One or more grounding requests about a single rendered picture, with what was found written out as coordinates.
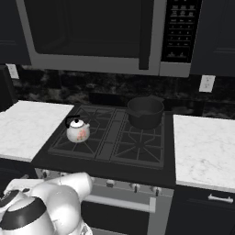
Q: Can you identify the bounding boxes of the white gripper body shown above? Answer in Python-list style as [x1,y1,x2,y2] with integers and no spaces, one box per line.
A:
[3,178,44,196]

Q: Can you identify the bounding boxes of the white floral kettle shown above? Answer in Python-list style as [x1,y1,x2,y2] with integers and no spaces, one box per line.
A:
[64,115,92,144]

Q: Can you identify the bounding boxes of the dark drawer front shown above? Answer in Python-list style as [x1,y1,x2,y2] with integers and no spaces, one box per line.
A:
[164,185,235,235]
[0,157,39,188]

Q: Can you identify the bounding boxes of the silver oven door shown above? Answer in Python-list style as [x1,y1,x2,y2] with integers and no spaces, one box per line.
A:
[80,185,174,235]

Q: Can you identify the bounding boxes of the black gas hob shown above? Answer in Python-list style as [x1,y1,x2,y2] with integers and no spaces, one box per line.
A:
[30,102,177,189]

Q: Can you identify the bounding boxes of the black cooking pot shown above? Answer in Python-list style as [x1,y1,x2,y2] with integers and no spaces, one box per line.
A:
[126,95,166,130]

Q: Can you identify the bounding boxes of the silver microwave oven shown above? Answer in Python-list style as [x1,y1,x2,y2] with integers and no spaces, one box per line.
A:
[16,0,204,78]

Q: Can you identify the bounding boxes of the silver oven door handle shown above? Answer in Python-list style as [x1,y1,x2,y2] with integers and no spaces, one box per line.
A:
[83,194,157,215]

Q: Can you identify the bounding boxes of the white wall socket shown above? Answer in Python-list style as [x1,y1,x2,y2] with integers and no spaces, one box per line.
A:
[6,62,20,80]
[198,74,217,94]

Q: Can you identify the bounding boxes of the dark wall cupboard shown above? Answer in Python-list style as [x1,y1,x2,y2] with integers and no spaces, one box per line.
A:
[189,0,235,78]
[0,0,32,66]

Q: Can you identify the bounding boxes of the dark microwave door handle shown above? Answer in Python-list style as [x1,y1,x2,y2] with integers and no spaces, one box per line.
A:
[139,0,154,71]

